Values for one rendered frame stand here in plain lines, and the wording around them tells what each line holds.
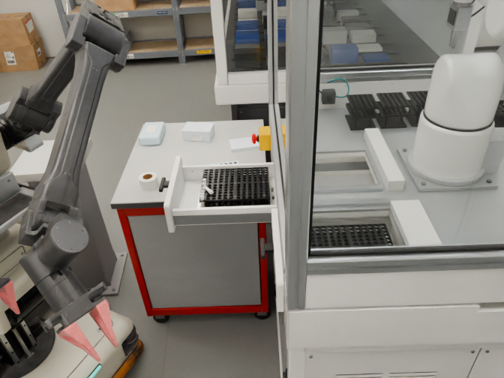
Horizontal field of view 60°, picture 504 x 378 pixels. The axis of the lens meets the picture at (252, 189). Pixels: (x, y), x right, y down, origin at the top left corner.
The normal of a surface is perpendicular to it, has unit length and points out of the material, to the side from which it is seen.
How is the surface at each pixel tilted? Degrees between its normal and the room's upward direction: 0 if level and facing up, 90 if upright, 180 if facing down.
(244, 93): 90
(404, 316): 90
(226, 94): 90
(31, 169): 0
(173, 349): 0
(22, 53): 93
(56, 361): 0
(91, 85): 60
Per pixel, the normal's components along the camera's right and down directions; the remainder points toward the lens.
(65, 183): 0.68, -0.12
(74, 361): -0.04, -0.80
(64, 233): 0.67, -0.52
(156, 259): 0.01, 0.59
